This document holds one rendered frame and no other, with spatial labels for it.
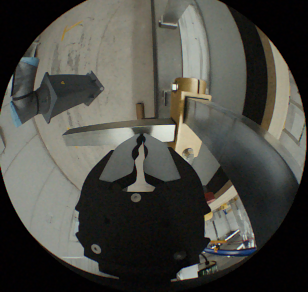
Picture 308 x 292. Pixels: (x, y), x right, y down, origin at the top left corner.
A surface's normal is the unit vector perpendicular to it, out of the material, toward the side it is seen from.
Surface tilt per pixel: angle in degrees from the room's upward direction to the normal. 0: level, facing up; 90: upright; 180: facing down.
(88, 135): 0
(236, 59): 90
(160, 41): 0
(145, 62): 0
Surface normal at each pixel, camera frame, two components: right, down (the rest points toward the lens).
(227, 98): -1.00, 0.06
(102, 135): 0.07, 0.54
